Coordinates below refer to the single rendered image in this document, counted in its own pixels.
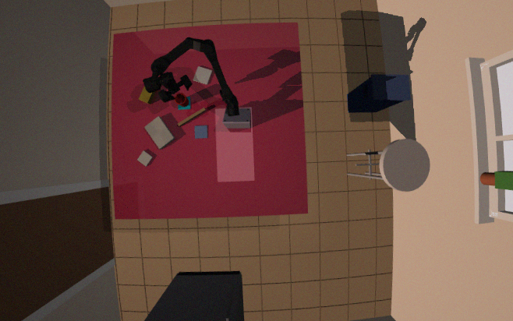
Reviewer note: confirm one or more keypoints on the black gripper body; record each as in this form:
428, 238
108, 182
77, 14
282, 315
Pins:
184, 81

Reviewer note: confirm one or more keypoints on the yellow block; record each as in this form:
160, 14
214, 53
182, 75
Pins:
147, 97

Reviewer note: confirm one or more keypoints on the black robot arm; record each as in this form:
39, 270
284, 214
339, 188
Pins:
159, 66

